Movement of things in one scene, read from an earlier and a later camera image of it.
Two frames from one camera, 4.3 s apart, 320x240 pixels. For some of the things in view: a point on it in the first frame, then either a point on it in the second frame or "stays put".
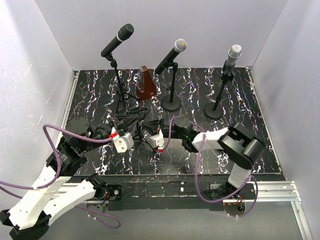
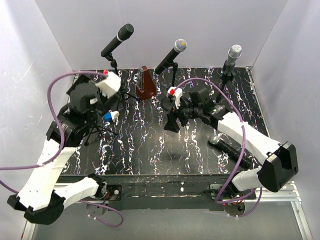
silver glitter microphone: (234, 52) stays put
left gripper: (119, 123) -> (107, 101)
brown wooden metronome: (146, 86) stays put
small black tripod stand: (139, 128) -> (94, 127)
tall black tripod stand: (122, 92) stays put
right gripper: (154, 126) -> (171, 124)
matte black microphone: (126, 31) stays put
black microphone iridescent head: (180, 45) stays put
